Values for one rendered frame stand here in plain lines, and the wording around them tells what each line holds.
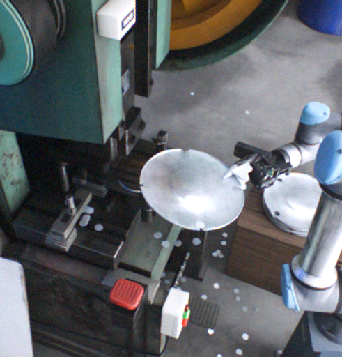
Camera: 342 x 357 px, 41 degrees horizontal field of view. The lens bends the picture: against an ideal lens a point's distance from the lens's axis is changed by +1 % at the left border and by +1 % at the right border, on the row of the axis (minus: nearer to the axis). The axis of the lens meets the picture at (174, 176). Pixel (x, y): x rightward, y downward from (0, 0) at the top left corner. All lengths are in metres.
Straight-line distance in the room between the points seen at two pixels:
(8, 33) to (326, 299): 0.96
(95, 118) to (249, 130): 1.85
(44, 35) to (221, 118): 2.07
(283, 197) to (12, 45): 1.30
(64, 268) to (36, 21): 0.74
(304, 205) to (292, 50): 1.89
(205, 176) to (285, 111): 1.68
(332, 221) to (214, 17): 0.61
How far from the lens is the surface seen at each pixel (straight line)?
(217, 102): 2.84
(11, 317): 1.56
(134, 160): 1.29
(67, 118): 0.93
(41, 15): 0.72
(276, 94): 3.00
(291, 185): 1.85
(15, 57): 0.73
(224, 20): 1.29
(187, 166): 1.28
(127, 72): 1.08
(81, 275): 1.25
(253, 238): 1.75
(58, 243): 1.19
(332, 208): 1.07
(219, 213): 1.19
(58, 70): 0.87
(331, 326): 1.42
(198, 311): 1.72
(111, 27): 0.78
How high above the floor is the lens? 1.68
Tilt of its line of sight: 46 degrees down
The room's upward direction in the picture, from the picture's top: 4 degrees clockwise
